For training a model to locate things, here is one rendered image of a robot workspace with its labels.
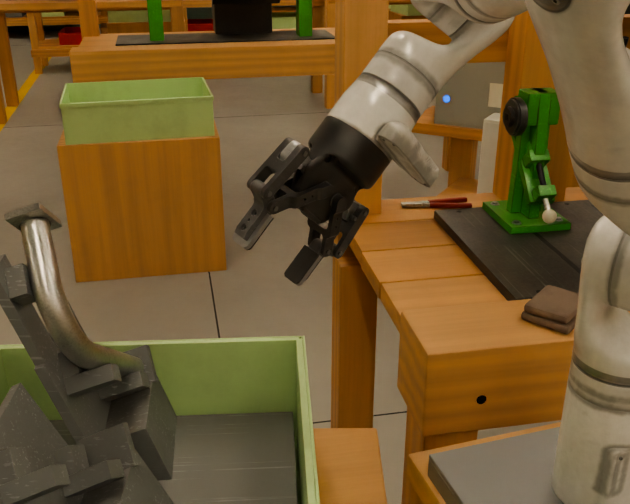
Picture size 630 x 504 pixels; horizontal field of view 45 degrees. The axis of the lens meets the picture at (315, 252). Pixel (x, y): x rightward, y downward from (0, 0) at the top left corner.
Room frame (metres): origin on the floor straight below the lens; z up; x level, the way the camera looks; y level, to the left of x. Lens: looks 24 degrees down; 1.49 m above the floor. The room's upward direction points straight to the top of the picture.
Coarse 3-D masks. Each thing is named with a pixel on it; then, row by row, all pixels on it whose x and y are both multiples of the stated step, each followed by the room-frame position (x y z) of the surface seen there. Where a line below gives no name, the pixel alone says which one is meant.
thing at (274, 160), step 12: (300, 144) 0.65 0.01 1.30; (276, 156) 0.65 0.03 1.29; (288, 156) 0.64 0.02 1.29; (300, 156) 0.64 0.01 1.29; (264, 168) 0.64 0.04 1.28; (276, 168) 0.63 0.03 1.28; (288, 168) 0.63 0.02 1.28; (252, 180) 0.63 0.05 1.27; (264, 180) 0.64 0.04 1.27; (276, 180) 0.63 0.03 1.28; (264, 192) 0.62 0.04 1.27
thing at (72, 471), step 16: (16, 448) 0.58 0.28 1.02; (64, 448) 0.65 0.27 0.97; (80, 448) 0.66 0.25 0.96; (0, 464) 0.57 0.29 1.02; (16, 464) 0.57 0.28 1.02; (64, 464) 0.57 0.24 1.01; (80, 464) 0.65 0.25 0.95; (96, 464) 0.63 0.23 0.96; (112, 464) 0.64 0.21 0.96; (0, 480) 0.56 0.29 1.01; (16, 480) 0.55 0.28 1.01; (32, 480) 0.55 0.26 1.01; (48, 480) 0.55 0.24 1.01; (64, 480) 0.56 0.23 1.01; (80, 480) 0.63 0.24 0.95; (96, 480) 0.62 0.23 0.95; (112, 480) 0.63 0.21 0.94; (16, 496) 0.55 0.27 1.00; (32, 496) 0.55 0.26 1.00
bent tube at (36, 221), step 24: (24, 216) 0.76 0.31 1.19; (48, 216) 0.76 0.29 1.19; (24, 240) 0.74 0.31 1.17; (48, 240) 0.74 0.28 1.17; (48, 264) 0.72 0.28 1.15; (48, 288) 0.70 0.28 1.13; (48, 312) 0.69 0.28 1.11; (72, 336) 0.69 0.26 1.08; (72, 360) 0.70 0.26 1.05; (96, 360) 0.72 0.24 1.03; (120, 360) 0.78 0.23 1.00
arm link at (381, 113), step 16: (368, 80) 0.70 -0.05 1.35; (352, 96) 0.70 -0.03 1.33; (368, 96) 0.69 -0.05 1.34; (384, 96) 0.69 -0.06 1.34; (400, 96) 0.69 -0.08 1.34; (336, 112) 0.69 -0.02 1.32; (352, 112) 0.68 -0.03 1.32; (368, 112) 0.68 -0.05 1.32; (384, 112) 0.68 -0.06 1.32; (400, 112) 0.69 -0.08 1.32; (416, 112) 0.70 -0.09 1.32; (368, 128) 0.67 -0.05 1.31; (384, 128) 0.64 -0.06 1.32; (400, 128) 0.64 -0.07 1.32; (384, 144) 0.66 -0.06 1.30; (400, 144) 0.63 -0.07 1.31; (416, 144) 0.65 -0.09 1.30; (400, 160) 0.67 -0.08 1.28; (416, 160) 0.65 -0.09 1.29; (432, 160) 0.67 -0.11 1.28; (416, 176) 0.68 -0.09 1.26; (432, 176) 0.67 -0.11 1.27
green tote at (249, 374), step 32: (0, 352) 0.86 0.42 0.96; (160, 352) 0.88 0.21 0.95; (192, 352) 0.88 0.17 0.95; (224, 352) 0.88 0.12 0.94; (256, 352) 0.89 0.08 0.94; (288, 352) 0.89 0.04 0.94; (0, 384) 0.84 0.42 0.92; (32, 384) 0.87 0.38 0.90; (192, 384) 0.88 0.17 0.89; (224, 384) 0.88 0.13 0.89; (256, 384) 0.89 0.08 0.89; (288, 384) 0.89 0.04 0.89
